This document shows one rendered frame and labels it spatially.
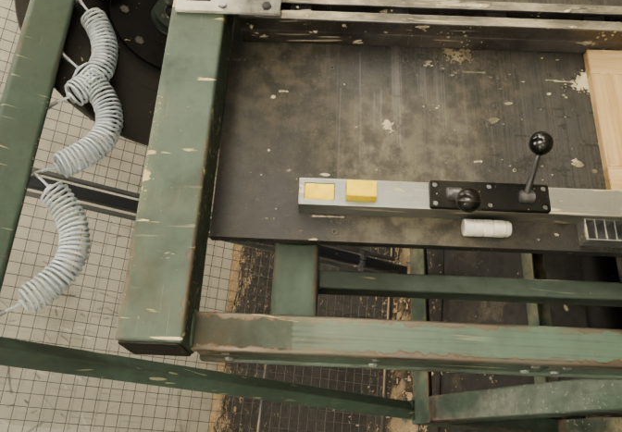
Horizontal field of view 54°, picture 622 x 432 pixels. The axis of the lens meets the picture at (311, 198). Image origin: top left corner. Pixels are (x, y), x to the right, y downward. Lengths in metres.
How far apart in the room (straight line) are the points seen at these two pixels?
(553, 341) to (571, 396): 0.73
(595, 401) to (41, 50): 1.57
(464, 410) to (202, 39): 1.35
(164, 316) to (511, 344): 0.52
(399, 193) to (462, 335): 0.25
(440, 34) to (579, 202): 0.41
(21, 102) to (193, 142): 0.61
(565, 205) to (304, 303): 0.47
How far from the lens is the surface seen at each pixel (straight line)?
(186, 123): 1.05
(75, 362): 1.45
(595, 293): 1.18
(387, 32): 1.22
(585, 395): 1.72
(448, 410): 2.04
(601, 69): 1.31
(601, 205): 1.14
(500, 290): 1.12
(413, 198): 1.04
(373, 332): 0.95
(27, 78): 1.58
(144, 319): 0.93
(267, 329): 0.95
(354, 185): 1.02
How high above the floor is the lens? 2.16
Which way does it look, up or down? 27 degrees down
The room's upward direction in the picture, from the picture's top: 74 degrees counter-clockwise
